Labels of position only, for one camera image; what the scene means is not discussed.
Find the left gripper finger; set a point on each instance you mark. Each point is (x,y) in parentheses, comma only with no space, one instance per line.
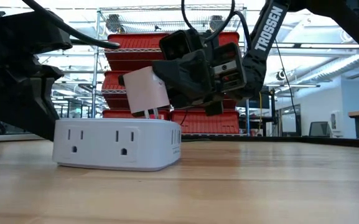
(26,118)

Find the pink USB charger cube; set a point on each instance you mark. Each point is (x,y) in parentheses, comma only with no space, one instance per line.
(145,90)

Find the white square outlet hub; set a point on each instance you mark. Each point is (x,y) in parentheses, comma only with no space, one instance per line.
(117,143)

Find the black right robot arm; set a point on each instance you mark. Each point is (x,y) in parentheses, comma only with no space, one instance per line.
(267,28)

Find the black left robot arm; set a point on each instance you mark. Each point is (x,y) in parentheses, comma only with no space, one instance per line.
(11,31)

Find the red plastic bin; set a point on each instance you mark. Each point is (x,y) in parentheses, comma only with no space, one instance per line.
(135,40)
(112,82)
(117,113)
(210,123)
(230,37)

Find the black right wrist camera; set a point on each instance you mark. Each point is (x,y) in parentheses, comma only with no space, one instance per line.
(179,43)

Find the black aluminium table frame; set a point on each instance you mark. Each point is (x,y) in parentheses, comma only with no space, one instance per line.
(291,140)

